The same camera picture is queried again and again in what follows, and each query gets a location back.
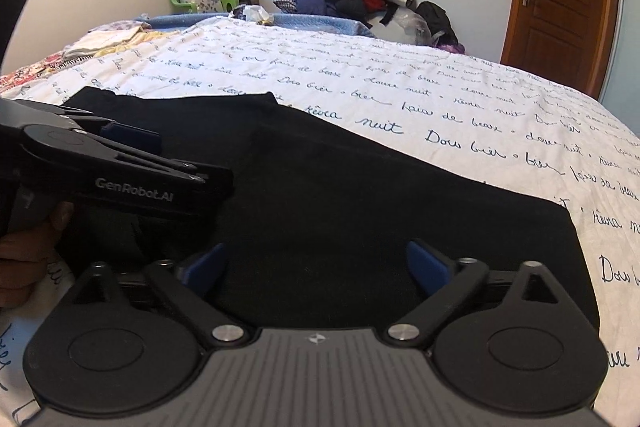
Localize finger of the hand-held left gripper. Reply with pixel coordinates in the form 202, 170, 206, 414
60, 106, 162, 154
75, 132, 211, 184

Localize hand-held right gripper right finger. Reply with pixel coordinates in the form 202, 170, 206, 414
386, 239, 567, 349

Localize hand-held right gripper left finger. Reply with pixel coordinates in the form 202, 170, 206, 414
72, 242, 249, 349

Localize black pants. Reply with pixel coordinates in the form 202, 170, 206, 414
65, 86, 601, 343

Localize person's left hand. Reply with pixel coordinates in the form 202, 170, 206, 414
0, 202, 77, 309

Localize yellow cloth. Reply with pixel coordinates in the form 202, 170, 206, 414
94, 32, 172, 58

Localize pale floral cloth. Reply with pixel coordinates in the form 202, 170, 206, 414
64, 21, 152, 58

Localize colourful patterned quilt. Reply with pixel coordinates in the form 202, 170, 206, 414
0, 56, 78, 94

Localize green plastic basket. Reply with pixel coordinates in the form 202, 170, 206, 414
170, 0, 239, 14

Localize black panel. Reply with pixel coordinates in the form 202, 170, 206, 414
0, 0, 30, 68

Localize crumpled printed plastic bag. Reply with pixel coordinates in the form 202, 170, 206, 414
232, 4, 274, 26

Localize white script-printed bed cover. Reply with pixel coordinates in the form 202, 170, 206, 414
0, 14, 640, 427

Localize blue blanket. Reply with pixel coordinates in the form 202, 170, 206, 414
144, 12, 377, 40

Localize clear plastic bag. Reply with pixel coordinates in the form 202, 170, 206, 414
384, 7, 432, 46

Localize pale floral wardrobe door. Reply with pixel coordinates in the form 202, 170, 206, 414
597, 0, 640, 128

